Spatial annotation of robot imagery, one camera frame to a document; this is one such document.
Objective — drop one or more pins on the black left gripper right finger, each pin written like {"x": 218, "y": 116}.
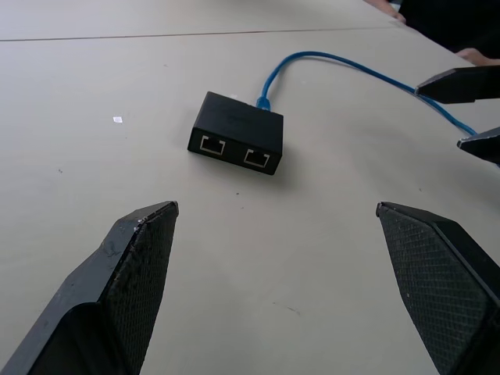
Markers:
{"x": 441, "y": 281}

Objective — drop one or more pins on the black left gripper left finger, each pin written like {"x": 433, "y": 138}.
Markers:
{"x": 97, "y": 289}

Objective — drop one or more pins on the black ethernet splitter box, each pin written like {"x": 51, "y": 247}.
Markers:
{"x": 238, "y": 121}

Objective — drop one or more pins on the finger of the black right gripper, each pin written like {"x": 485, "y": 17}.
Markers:
{"x": 465, "y": 84}
{"x": 486, "y": 146}

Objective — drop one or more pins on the bystander bare hand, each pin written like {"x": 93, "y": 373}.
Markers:
{"x": 482, "y": 58}
{"x": 386, "y": 8}

